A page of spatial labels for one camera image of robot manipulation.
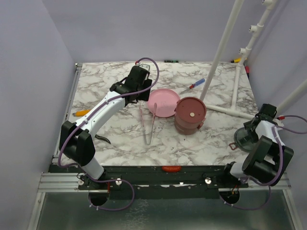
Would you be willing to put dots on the transparent grey pot lid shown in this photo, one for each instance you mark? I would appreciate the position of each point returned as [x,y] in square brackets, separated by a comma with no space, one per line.
[244,140]

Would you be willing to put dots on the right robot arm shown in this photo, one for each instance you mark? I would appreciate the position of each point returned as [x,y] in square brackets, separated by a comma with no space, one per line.
[268,156]

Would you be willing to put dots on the pink food plate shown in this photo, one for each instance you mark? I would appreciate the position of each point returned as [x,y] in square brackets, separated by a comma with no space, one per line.
[163,102]

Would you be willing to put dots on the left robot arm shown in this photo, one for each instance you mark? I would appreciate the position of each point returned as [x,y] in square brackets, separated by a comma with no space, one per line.
[76,139]

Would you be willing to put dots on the red blue screwdriver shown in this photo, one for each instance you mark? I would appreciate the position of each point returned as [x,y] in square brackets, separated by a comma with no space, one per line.
[199,82]

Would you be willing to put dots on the dark pink round lid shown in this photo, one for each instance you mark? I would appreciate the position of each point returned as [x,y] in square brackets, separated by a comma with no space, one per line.
[190,101]

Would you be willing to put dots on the aluminium table edge rail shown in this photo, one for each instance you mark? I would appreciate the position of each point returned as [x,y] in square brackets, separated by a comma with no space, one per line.
[67,111]

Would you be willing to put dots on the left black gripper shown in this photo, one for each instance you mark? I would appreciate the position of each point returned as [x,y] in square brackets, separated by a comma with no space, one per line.
[144,96]

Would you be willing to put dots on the green black screwdriver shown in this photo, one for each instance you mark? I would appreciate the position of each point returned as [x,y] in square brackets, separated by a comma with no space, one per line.
[171,61]

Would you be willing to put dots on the white pipe frame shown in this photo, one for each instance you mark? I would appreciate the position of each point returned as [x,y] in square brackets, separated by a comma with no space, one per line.
[277,56]

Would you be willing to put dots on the yellow utility knife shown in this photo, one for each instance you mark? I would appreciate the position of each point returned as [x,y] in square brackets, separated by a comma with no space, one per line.
[80,113]

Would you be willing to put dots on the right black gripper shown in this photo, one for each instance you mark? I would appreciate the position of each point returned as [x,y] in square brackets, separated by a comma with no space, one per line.
[253,137]

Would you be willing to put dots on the red sausage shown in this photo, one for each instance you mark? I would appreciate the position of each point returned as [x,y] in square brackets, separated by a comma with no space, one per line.
[171,169]

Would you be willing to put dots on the pink steel lunch pot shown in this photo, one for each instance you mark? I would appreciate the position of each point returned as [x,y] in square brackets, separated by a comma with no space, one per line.
[177,119]

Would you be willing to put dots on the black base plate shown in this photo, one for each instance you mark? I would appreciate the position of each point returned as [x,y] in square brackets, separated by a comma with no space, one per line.
[151,182]

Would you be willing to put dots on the black pliers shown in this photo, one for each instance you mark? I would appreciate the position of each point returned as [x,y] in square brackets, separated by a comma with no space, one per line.
[102,139]

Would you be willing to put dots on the dark red steel lunch pot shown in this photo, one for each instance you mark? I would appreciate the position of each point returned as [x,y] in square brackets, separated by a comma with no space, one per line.
[187,131]

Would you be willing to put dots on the pink food tongs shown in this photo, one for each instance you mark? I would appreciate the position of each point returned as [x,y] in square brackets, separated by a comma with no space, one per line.
[148,138]

